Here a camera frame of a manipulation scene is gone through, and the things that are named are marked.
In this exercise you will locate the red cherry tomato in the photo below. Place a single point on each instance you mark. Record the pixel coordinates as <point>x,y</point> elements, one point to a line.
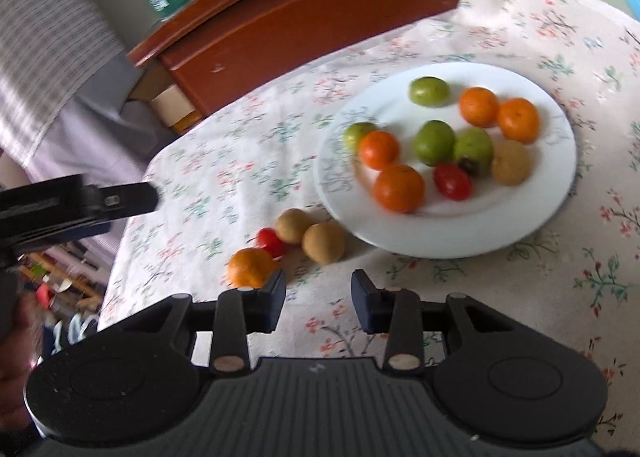
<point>270,239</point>
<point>452,181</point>

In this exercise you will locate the person's left hand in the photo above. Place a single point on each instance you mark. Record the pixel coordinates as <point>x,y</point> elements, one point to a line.
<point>20,357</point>

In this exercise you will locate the striped grey cloth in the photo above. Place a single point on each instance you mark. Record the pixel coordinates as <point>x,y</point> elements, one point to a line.
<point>45,37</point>

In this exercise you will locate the orange mandarin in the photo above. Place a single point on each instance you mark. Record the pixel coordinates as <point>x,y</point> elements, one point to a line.
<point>249,267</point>
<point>479,107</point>
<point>519,120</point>
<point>400,188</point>
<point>380,150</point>

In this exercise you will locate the floral tablecloth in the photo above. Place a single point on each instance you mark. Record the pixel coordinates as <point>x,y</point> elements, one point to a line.
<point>250,162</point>

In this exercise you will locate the green plum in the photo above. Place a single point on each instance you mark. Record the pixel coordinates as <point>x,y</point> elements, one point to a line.
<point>472,147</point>
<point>428,92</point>
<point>434,143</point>
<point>355,133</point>

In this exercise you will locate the brown wooden cabinet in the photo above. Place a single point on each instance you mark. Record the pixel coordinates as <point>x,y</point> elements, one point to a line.
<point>325,22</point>

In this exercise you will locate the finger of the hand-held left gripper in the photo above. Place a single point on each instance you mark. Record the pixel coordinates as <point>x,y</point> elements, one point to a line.
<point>125,199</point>

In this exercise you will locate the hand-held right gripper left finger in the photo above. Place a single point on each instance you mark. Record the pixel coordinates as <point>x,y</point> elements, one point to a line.
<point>276,298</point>

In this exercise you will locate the white plate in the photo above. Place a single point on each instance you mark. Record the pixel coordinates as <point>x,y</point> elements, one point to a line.
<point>525,207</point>

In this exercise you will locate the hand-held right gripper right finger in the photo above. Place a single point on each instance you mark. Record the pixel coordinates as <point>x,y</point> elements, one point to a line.
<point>360,298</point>

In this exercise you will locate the lavender cloth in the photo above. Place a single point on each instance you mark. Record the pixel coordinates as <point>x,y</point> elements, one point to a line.
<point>100,137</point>

